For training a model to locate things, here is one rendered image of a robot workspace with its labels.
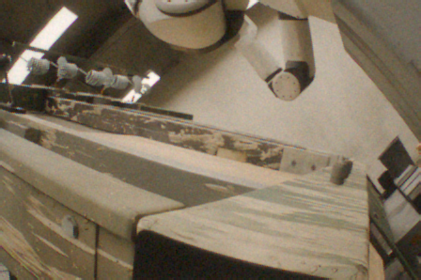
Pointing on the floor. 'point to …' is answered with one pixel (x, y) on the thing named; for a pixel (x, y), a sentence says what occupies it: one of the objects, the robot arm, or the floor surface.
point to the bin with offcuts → (396, 158)
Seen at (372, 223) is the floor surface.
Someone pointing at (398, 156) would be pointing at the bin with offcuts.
